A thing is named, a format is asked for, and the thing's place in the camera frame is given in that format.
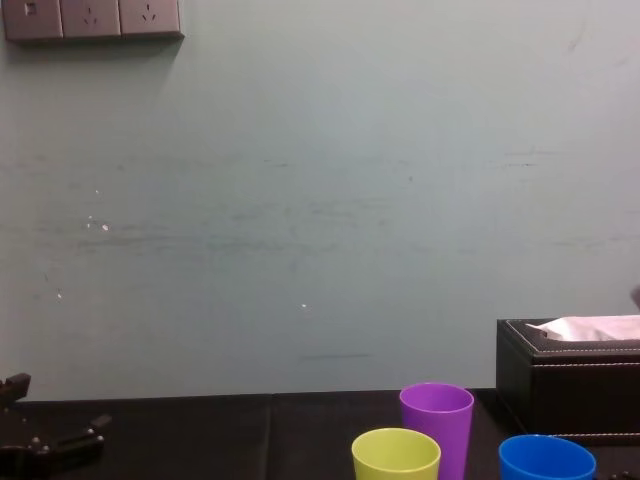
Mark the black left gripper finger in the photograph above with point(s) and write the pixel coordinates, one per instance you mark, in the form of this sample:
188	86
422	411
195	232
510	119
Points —
17	386
70	446

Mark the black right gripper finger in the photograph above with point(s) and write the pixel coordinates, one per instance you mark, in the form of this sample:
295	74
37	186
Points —
626	476

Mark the blue plastic cup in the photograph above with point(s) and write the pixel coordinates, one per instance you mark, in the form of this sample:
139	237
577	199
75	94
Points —
537	470

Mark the black leather tissue box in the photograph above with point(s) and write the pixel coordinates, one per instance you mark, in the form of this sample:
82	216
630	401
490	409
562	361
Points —
575	395

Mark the black table cloth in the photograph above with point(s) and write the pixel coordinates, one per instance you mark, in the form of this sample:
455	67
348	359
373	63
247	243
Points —
200	440

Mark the white paper tissue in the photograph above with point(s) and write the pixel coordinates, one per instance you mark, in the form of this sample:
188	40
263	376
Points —
595	327

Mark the purple plastic cup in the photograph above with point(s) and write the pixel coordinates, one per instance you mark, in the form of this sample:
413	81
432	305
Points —
452	430

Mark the yellow-green plastic cup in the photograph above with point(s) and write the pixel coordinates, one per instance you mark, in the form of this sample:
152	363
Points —
387	467

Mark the grey wall socket plate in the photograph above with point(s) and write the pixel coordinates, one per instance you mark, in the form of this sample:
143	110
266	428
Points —
91	17
149	16

